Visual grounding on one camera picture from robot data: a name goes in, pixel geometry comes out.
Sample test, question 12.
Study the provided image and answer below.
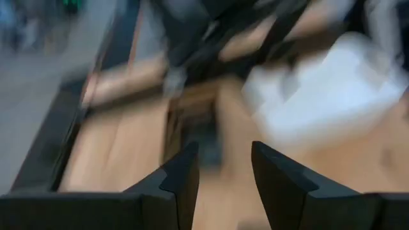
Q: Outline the black table edge rail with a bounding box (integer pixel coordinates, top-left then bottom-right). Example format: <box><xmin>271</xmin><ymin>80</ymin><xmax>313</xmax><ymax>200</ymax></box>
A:
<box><xmin>9</xmin><ymin>0</ymin><xmax>143</xmax><ymax>194</ymax></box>

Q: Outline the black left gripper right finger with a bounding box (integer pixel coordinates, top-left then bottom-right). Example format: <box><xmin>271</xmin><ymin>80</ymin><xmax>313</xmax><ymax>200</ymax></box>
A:
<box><xmin>251</xmin><ymin>140</ymin><xmax>383</xmax><ymax>230</ymax></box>

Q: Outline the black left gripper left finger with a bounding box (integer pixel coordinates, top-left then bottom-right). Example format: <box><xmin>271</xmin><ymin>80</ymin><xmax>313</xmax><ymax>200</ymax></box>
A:
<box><xmin>123</xmin><ymin>141</ymin><xmax>200</xmax><ymax>230</ymax></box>

